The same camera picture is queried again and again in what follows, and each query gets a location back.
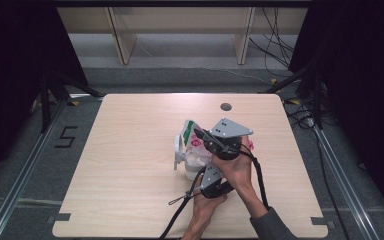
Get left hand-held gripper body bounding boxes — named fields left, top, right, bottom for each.
left=199, top=162, right=236, bottom=200

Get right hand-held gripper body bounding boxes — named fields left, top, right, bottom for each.
left=201, top=117, right=255, bottom=161

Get pink and white plastic bag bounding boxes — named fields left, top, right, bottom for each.
left=181, top=119, right=256, bottom=168

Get person's right hand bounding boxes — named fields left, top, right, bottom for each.
left=211, top=136, right=254, bottom=195

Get person's left hand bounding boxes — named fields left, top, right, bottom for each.
left=191, top=193, right=229, bottom=225

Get black metal stand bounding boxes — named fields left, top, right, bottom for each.
left=39, top=68, right=105, bottom=134
left=258, top=61, right=324, bottom=130

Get light wooden shelf unit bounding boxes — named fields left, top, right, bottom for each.
left=56, top=6, right=309, bottom=66

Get black curtain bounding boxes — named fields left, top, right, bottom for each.
left=0, top=0, right=89, bottom=188
left=288, top=0, right=384, bottom=228

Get black cable tie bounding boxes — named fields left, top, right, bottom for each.
left=168, top=189, right=203, bottom=206

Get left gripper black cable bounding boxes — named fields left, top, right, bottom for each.
left=159, top=165, right=208, bottom=240

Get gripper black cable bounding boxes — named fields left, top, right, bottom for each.
left=238, top=150, right=272, bottom=212
left=159, top=165, right=208, bottom=240

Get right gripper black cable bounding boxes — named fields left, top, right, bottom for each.
left=238, top=150, right=272, bottom=212

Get coiled black floor cable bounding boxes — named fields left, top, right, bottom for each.
left=284, top=103, right=318, bottom=130

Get hanging black cables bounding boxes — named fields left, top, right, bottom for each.
left=248, top=7, right=296, bottom=69

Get metal floor rail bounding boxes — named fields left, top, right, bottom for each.
left=313, top=126, right=381, bottom=240
left=0, top=99, right=69, bottom=240

